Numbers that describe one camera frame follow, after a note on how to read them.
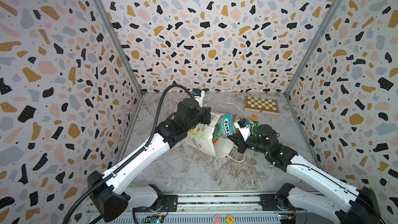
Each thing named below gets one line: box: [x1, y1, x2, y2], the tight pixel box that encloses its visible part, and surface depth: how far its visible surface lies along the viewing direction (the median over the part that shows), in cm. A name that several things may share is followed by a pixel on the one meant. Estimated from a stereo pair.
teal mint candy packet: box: [211, 114, 234, 144], surface depth 75 cm
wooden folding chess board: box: [243, 95, 280, 116], surface depth 113 cm
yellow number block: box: [225, 214, 235, 224], surface depth 70 cm
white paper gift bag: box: [185, 113, 236, 159], surface depth 78 cm
